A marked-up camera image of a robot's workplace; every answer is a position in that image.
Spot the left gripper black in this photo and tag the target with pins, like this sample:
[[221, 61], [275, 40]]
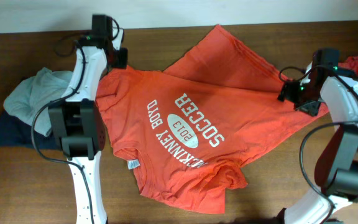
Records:
[[120, 63]]

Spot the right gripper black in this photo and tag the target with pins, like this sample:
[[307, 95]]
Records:
[[288, 91]]

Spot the orange soccer t-shirt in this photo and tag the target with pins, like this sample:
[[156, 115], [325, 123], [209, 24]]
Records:
[[191, 128]]

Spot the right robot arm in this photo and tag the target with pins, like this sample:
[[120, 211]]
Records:
[[335, 183]]

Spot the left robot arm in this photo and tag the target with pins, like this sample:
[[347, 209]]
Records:
[[75, 119]]

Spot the light grey folded shirt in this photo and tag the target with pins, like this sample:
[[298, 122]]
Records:
[[33, 93]]

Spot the dark navy folded garment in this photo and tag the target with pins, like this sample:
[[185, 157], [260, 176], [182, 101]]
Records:
[[14, 132]]

